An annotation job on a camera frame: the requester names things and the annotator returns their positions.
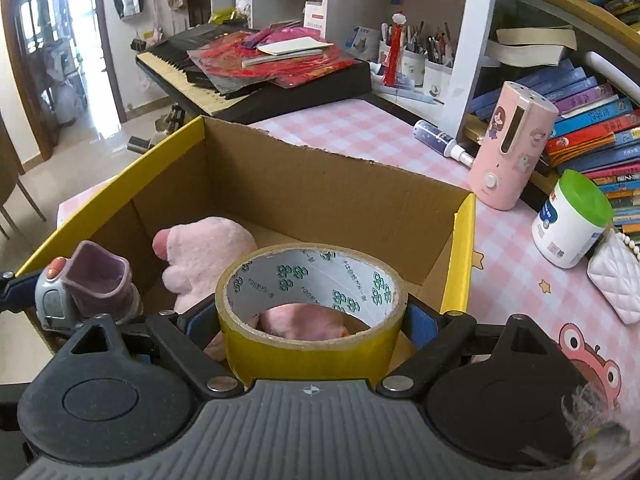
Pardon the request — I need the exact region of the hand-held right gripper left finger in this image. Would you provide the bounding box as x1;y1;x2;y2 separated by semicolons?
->
67;296;245;401

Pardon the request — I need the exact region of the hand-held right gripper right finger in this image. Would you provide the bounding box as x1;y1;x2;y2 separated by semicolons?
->
376;295;576;401

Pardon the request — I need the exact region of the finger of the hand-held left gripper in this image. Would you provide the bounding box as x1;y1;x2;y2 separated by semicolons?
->
0;270;45;313

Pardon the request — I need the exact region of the grey purple desk gadget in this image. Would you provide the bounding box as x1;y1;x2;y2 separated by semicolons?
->
34;240;146;333

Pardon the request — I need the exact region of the large pink plush pig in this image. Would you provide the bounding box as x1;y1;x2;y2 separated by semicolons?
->
152;216;373;361

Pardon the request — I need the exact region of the yellow tape roll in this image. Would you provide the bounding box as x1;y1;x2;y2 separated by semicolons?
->
215;242;410;386

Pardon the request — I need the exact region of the yellow cardboard box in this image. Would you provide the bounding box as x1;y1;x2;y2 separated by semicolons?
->
15;115;477;361

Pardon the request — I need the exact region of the wooden chair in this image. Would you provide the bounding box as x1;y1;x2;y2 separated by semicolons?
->
0;125;48;241

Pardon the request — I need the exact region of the white jar green lid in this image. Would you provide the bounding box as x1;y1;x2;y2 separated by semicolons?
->
531;169;613;269

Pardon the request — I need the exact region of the pink cartoon humidifier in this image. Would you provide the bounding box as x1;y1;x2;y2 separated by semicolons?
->
467;81;560;211

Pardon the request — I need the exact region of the blue white spray bottle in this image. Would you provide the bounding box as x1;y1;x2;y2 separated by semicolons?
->
412;120;473;167

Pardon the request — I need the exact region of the black keyboard stand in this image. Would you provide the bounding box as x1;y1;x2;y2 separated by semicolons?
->
127;102;198;153

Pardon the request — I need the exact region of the white quilted pouch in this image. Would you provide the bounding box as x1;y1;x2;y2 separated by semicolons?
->
586;230;640;325

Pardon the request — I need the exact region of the grey fluffy cuff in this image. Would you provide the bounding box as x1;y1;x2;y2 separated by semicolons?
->
560;385;633;471

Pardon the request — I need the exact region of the black electronic keyboard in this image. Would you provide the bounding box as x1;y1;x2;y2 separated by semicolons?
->
136;22;373;126

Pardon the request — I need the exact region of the row of colourful books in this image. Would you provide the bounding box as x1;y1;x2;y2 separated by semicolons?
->
467;57;640;233

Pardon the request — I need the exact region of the pile of red packets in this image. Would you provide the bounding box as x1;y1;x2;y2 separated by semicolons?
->
187;27;361;98

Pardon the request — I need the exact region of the white notebook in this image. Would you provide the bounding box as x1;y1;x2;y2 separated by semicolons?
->
256;37;333;58

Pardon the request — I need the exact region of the blue white small box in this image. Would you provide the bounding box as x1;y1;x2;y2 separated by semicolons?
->
347;25;381;58

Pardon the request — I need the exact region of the white bookshelf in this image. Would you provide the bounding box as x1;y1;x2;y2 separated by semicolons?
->
210;0;640;196

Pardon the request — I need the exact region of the thick cream book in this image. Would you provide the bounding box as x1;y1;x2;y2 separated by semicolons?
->
482;25;578;67

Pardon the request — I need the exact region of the black hanging bag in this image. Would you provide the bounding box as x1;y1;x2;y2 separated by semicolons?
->
114;0;146;21

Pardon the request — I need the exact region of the white flat bar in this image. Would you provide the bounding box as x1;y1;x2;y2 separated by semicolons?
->
585;51;640;106

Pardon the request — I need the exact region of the white red box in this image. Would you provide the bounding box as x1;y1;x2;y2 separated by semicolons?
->
302;1;328;41

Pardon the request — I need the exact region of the wooden door frame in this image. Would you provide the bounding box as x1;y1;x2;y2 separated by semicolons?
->
0;0;128;161

